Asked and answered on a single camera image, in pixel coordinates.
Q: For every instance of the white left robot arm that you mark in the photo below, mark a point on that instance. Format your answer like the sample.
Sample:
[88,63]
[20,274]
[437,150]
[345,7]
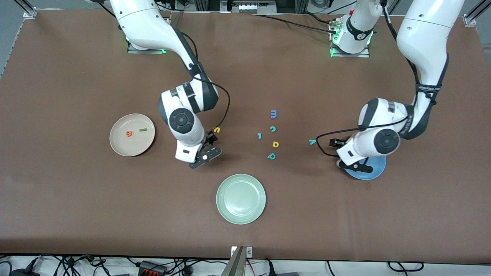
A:
[422,34]

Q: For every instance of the black power adapter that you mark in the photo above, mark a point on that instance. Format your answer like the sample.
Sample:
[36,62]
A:
[23,273]

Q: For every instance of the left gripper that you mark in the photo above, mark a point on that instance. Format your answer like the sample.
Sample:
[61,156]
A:
[337,143]

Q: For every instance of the black power strip red switches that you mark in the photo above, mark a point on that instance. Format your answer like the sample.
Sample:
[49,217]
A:
[147,265]

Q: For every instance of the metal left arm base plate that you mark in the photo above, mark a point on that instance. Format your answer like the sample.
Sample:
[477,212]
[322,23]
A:
[364,55]

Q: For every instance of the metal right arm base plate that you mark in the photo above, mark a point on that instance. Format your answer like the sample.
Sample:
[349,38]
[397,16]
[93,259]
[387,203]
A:
[153,51]

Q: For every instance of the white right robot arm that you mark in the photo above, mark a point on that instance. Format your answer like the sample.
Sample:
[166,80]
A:
[145,23]

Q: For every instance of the aluminium frame profile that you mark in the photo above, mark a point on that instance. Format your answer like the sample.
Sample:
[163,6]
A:
[475,14]
[30,12]

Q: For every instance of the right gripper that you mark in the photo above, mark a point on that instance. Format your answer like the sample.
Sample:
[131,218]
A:
[210,137]

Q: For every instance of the pale green round plate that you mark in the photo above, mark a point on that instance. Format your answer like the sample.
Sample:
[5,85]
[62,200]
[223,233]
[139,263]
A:
[241,199]

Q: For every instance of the white mounting bracket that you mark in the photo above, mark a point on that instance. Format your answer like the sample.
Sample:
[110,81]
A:
[249,252]

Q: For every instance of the brown round plate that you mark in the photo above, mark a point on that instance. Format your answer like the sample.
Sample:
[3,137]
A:
[132,147]

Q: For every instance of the grey control box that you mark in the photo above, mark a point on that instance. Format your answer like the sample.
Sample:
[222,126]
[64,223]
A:
[249,5]

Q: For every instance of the teal foam letter y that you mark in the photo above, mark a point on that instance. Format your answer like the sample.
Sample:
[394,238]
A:
[313,142]

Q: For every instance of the aluminium camera post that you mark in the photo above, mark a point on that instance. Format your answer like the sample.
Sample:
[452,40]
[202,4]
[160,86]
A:
[234,266]

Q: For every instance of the teal foam letter d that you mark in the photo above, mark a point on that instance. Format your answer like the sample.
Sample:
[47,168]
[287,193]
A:
[272,156]

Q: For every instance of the black power plug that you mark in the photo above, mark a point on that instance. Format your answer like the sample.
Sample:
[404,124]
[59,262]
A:
[270,270]

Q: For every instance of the blue round plate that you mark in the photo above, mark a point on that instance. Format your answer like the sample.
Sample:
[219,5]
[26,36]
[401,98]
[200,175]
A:
[378,170]

